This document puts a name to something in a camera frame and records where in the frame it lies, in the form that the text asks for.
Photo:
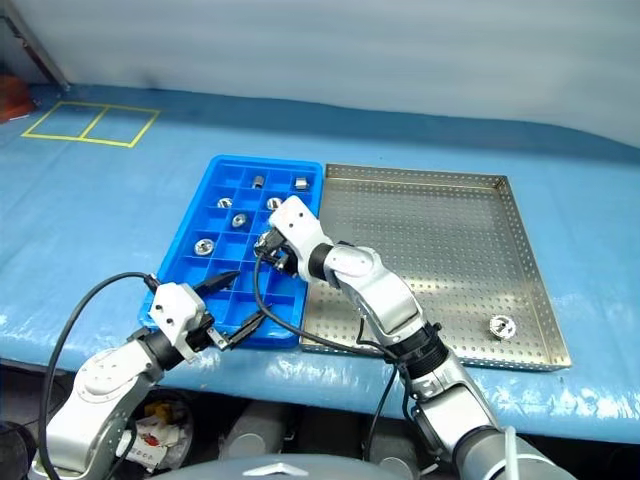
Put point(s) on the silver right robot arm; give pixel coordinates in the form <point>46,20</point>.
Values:
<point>390,305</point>

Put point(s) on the perforated stainless steel tray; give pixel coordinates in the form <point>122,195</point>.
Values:
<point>450,235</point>

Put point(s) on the dark grey rounded cylinder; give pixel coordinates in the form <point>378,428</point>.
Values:
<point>252,430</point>
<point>397,447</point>

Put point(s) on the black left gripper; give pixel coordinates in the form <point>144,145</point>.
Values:
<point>202,334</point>

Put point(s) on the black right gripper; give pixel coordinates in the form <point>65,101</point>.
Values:
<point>282,247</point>

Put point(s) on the blue compartment tray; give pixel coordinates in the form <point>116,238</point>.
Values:
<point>240,300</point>

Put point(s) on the black waste bin with wrappers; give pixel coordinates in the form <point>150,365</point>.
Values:
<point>160,430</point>

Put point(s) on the grey robot torso shell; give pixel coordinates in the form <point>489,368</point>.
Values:
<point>285,470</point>

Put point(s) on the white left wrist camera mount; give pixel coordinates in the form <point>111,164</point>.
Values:
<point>175,310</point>

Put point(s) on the grey metal frame post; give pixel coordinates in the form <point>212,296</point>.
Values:
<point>35,45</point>

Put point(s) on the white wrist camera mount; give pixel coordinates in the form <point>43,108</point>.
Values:
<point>300,225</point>
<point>175,310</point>

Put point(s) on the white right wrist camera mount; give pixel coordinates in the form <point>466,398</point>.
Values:
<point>300,225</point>

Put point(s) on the yellow tape double rectangle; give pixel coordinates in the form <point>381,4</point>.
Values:
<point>132,132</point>

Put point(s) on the blurry red-brown object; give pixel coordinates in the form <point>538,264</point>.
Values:
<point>11,97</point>

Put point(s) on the blue table cover sheet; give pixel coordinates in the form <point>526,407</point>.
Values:
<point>100,200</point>

